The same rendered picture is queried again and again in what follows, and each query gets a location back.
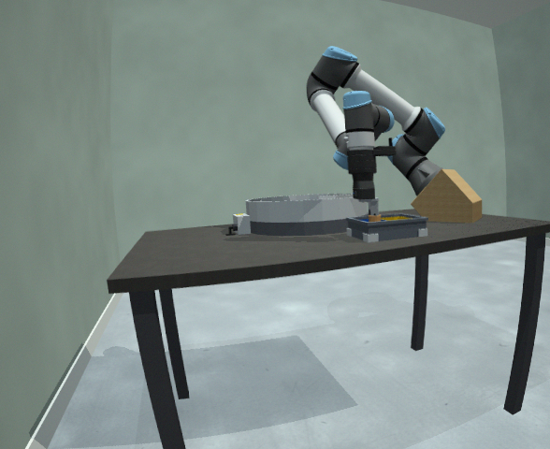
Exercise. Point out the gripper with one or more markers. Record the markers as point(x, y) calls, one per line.
point(362, 164)

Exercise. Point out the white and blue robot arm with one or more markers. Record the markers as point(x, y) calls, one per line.
point(339, 68)

